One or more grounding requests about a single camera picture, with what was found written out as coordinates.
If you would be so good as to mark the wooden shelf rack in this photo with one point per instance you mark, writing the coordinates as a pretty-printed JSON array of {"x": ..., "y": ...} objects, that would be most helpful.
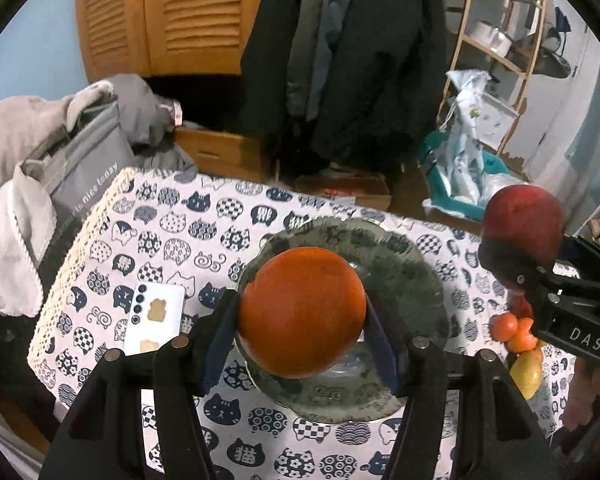
[{"x": 522, "y": 20}]

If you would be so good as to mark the large orange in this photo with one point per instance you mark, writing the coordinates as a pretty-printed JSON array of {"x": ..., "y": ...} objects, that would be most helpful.
[{"x": 302, "y": 312}]

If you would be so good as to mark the cat pattern tablecloth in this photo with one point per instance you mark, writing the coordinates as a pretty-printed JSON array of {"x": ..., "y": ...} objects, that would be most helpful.
[{"x": 199, "y": 233}]

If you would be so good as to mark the white printed plastic bag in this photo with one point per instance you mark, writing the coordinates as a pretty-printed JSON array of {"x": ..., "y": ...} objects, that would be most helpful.
[{"x": 462, "y": 162}]

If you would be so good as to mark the medium orange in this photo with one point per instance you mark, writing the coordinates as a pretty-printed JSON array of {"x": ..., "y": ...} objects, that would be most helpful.
[{"x": 523, "y": 340}]

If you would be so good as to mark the brown cardboard box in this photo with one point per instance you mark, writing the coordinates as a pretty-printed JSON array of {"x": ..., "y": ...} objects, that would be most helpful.
[{"x": 363, "y": 191}]

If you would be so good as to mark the green glass plate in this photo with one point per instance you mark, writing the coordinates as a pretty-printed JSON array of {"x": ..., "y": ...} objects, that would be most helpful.
[{"x": 394, "y": 274}]

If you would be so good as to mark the red apple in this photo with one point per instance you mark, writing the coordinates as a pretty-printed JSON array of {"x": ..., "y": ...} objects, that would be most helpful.
[
  {"x": 519, "y": 306},
  {"x": 520, "y": 219}
]

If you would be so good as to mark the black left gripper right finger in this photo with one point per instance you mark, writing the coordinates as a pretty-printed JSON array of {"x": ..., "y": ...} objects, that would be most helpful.
[{"x": 411, "y": 367}]

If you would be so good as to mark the dark hanging coats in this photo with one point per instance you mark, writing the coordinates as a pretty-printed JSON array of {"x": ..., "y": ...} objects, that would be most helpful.
[{"x": 350, "y": 82}]

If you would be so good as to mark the yellow green mango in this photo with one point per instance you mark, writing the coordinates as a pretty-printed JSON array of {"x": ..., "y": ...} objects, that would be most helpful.
[{"x": 526, "y": 372}]

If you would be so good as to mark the white sticker card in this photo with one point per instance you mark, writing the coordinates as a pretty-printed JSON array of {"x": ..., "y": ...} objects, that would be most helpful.
[{"x": 155, "y": 317}]

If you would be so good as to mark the teal storage box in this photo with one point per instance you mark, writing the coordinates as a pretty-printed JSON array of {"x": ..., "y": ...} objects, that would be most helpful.
[{"x": 429, "y": 157}]

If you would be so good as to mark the white pot on shelf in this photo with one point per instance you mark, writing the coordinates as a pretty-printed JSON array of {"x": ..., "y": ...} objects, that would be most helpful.
[{"x": 490, "y": 37}]

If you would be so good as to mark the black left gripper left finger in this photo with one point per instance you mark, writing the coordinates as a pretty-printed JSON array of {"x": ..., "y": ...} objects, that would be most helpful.
[{"x": 186, "y": 367}]

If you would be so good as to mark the grey bag with clothes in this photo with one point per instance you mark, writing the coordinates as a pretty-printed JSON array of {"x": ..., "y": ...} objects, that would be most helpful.
[{"x": 57, "y": 158}]

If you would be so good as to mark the wooden louvered wardrobe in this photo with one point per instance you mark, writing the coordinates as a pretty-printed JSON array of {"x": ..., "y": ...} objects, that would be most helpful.
[{"x": 163, "y": 37}]

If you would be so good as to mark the person right hand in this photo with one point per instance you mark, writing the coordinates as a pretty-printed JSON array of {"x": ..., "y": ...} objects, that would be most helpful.
[{"x": 584, "y": 390}]

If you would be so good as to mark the small tangerine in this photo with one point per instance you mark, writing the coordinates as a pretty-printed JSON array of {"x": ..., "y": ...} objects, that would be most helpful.
[{"x": 503, "y": 327}]

